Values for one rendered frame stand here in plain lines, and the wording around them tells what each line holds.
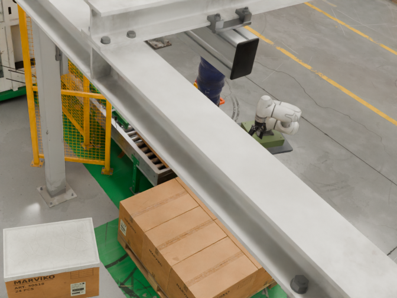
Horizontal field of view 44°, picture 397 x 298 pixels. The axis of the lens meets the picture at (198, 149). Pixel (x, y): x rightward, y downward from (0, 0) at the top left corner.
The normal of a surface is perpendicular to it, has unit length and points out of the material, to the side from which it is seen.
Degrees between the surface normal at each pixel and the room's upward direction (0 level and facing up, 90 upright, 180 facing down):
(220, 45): 90
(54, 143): 90
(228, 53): 90
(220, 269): 0
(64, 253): 0
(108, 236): 0
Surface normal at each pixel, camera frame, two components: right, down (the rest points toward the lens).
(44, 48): 0.60, 0.59
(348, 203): 0.14, -0.74
